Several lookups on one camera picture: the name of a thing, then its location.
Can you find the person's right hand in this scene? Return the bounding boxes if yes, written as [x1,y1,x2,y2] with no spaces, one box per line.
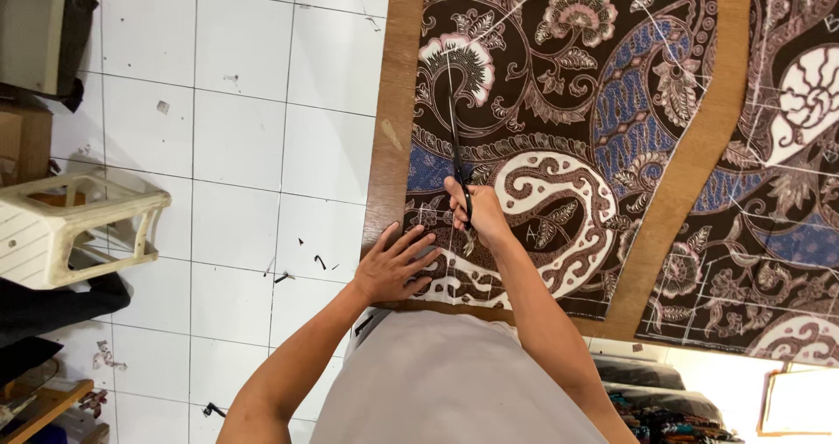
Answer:
[444,176,513,250]

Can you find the person's left hand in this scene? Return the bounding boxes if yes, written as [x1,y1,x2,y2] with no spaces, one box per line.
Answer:
[353,221,444,305]

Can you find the black tailor scissors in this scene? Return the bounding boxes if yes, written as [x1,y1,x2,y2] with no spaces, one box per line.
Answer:
[446,70,478,257]

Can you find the brown batik fabric piece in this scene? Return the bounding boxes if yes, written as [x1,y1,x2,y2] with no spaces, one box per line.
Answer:
[402,0,719,321]
[634,0,839,369]

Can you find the person's grey shirt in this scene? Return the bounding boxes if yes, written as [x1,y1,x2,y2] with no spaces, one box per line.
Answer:
[309,308,612,444]

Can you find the stack of folded fabrics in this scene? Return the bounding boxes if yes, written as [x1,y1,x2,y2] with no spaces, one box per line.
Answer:
[592,354,746,444]

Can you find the white plastic stool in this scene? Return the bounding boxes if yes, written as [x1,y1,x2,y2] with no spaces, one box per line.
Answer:
[0,170,173,291]

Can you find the dark cloth heap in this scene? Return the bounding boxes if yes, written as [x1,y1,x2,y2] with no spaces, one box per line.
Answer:
[0,270,132,385]

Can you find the white paper sheets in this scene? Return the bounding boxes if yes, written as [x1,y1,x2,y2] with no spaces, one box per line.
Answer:
[756,364,839,439]

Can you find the wooden shelf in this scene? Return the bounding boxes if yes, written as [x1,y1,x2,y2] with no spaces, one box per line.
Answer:
[0,378,111,444]

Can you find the black cloth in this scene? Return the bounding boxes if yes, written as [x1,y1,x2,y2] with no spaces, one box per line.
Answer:
[56,0,100,114]

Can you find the brown cardboard box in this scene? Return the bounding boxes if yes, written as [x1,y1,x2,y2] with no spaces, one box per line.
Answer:
[0,98,54,187]

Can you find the cream cabinet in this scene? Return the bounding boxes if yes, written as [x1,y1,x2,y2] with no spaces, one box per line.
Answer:
[0,0,67,97]

